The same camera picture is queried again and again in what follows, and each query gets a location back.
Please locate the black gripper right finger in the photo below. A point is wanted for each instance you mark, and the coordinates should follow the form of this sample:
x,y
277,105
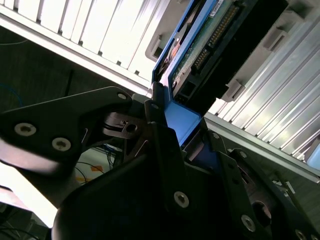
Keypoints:
x,y
250,195

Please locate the hard disk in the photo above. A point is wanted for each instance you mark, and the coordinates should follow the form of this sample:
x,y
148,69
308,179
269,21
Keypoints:
x,y
217,37

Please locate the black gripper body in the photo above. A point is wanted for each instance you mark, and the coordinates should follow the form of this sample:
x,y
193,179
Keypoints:
x,y
112,212

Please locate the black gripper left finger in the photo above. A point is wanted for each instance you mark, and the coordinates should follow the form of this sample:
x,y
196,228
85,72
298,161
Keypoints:
x,y
50,125

